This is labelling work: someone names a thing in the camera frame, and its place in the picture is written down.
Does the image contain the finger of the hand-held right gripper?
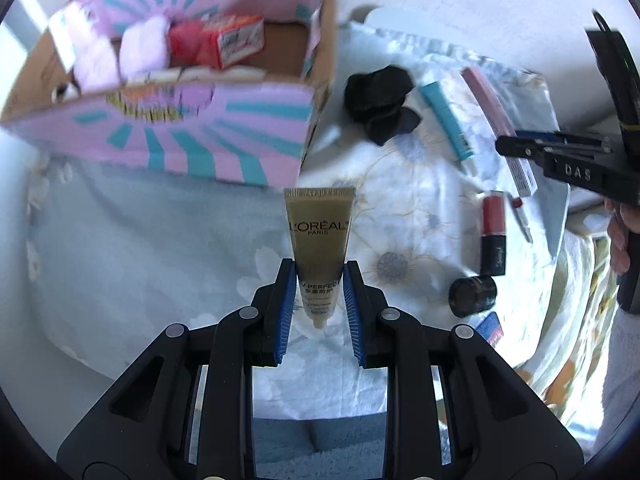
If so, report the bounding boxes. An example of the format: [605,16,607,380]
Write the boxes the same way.
[514,130,615,155]
[494,135,549,167]

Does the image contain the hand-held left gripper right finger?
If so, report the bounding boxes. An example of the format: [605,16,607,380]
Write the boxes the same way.
[341,259,587,480]

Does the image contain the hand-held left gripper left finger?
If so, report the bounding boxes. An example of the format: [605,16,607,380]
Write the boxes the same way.
[57,258,299,480]

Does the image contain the gold cosmetic tube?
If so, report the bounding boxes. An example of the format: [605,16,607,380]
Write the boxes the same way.
[283,186,357,332]

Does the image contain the cardboard box with pink lining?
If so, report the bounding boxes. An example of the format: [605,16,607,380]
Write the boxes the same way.
[0,0,342,189]

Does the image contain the small red carton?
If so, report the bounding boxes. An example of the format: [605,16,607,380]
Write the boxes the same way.
[167,13,266,69]

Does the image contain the person's right hand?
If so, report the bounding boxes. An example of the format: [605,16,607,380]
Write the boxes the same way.
[603,196,635,277]

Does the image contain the long pink cosmetic box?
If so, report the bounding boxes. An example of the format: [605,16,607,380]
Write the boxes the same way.
[460,66,537,197]

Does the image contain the white lip pencil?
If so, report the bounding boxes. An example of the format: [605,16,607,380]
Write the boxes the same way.
[509,196,534,244]

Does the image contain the teal cosmetic tube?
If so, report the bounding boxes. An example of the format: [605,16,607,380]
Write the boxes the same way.
[419,81,479,177]

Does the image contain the red lipstick with black cap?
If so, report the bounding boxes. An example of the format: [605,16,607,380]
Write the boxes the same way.
[480,190,509,278]

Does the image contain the black cosmetic jar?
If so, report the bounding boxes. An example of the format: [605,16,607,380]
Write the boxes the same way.
[448,274,499,318]

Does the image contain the blue and red packet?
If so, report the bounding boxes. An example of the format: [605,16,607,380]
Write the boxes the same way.
[474,311,504,347]

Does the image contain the blue fuzzy cloth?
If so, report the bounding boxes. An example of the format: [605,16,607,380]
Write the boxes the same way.
[252,414,393,480]

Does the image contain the blue floral cloth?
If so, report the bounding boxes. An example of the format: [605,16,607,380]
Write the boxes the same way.
[0,5,572,421]

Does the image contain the black scrunchie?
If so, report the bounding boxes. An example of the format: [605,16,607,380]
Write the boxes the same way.
[344,64,422,147]

